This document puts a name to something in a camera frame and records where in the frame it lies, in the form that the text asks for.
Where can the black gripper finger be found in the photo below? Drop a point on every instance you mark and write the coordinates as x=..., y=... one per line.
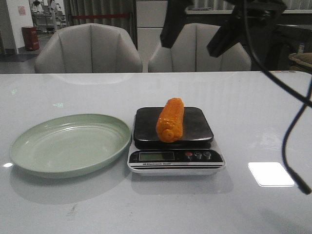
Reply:
x=247, y=14
x=174, y=21

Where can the orange corn cob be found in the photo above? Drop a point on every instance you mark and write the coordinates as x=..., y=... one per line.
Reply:
x=169, y=126

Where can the white drawer cabinet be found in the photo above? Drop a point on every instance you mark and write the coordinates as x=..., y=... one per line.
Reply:
x=150, y=17

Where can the dark counter with white top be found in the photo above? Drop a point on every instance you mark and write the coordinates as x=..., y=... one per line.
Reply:
x=260, y=37

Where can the right grey upholstered chair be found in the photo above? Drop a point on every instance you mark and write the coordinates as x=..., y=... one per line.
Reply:
x=189, y=53

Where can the grey upholstered chair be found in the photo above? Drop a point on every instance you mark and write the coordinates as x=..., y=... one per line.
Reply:
x=89, y=48
x=189, y=53

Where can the dark side table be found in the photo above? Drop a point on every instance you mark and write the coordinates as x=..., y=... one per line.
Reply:
x=285, y=40

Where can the beige cushion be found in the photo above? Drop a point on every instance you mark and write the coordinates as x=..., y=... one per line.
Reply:
x=301, y=62

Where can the red barrier tape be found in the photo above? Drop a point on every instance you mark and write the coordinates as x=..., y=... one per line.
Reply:
x=108, y=16

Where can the left grey upholstered chair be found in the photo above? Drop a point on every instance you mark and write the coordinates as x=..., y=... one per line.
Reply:
x=89, y=48

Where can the black silver kitchen scale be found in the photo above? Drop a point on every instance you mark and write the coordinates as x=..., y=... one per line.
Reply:
x=196, y=154

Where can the red bin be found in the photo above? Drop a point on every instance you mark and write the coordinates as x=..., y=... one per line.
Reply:
x=30, y=38

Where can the light green plate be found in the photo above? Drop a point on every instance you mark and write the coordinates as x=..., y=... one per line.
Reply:
x=71, y=146

